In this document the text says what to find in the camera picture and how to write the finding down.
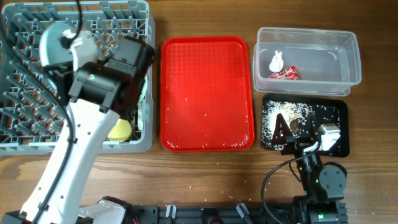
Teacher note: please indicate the clear plastic bin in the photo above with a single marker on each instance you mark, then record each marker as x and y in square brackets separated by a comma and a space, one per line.
[328, 61]

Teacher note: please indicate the white napkin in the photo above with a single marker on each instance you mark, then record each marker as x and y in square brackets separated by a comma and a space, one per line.
[277, 62]

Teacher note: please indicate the black plastic tray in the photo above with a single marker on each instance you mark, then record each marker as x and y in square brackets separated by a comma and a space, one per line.
[341, 147]

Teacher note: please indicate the red snack wrapper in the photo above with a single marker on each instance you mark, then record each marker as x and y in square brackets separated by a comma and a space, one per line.
[290, 73]

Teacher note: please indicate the grey dishwasher rack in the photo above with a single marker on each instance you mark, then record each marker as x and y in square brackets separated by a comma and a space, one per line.
[30, 123]

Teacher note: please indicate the white plastic spoon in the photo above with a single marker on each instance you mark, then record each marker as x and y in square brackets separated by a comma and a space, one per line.
[140, 116]

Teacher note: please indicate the yellow cup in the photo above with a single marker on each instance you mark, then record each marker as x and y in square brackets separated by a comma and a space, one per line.
[121, 131]

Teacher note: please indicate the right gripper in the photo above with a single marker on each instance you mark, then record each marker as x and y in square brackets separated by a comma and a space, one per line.
[296, 144]

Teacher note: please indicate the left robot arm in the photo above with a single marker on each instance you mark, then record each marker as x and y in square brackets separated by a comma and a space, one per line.
[94, 98]

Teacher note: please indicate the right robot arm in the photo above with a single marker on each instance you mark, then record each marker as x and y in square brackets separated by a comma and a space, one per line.
[322, 182]

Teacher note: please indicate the red plastic tray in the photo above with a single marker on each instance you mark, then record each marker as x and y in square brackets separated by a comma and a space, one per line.
[205, 95]

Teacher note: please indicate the light blue plate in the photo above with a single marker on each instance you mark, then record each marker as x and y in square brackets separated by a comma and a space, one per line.
[144, 89]

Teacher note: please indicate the light blue bowl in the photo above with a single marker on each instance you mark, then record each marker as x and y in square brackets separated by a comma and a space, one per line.
[50, 49]

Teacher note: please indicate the food scraps and rice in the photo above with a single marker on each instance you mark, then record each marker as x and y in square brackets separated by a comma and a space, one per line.
[295, 115]

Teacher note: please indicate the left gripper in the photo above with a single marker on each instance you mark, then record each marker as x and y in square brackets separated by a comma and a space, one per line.
[64, 80]

